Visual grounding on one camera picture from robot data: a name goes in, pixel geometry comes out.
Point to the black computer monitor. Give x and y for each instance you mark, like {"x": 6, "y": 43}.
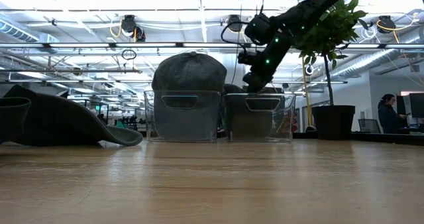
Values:
{"x": 401, "y": 104}
{"x": 417, "y": 104}

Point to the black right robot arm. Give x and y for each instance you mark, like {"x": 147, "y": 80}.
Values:
{"x": 298, "y": 15}

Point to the black aluminium table frame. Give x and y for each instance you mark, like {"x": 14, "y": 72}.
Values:
{"x": 381, "y": 138}

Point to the long ceiling light strip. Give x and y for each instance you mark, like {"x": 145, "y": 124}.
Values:
{"x": 149, "y": 45}

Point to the grey ceiling pipe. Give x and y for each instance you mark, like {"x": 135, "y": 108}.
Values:
{"x": 66, "y": 71}

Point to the charcoal baseball cap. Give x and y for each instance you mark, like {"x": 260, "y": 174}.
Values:
{"x": 251, "y": 124}

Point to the silver ventilation duct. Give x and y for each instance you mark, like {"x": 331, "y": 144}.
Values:
{"x": 16, "y": 32}
{"x": 371, "y": 60}

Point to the green plant in black pot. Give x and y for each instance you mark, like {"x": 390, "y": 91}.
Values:
{"x": 333, "y": 121}

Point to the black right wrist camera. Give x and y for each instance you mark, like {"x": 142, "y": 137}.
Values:
{"x": 246, "y": 57}

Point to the black mesh office chair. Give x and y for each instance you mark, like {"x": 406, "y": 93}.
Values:
{"x": 369, "y": 126}

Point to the person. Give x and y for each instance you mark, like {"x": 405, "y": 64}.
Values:
{"x": 387, "y": 118}

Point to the clear plastic bin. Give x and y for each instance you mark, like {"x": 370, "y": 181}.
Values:
{"x": 149, "y": 131}
{"x": 288, "y": 131}

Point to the grey baseball cap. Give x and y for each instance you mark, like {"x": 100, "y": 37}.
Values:
{"x": 185, "y": 124}
{"x": 189, "y": 71}

